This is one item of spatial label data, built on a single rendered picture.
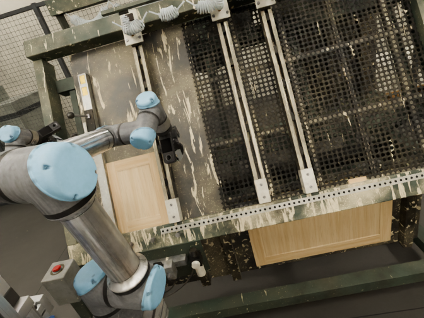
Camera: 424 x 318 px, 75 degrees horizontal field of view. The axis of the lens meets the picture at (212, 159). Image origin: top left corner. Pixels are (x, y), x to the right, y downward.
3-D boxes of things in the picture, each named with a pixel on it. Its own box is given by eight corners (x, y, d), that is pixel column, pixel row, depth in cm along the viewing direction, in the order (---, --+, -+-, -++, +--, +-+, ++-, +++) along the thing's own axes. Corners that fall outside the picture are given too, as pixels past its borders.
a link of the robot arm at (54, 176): (134, 277, 89) (24, 136, 59) (175, 279, 84) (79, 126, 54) (116, 316, 79) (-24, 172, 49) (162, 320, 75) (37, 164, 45)
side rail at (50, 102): (78, 241, 165) (66, 246, 154) (45, 68, 173) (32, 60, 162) (87, 239, 165) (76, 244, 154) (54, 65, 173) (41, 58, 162)
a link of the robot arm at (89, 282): (103, 280, 92) (85, 252, 86) (137, 282, 88) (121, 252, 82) (81, 315, 82) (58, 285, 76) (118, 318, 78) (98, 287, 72)
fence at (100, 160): (112, 235, 157) (109, 236, 153) (81, 77, 164) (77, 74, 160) (120, 233, 156) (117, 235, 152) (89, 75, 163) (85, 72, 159)
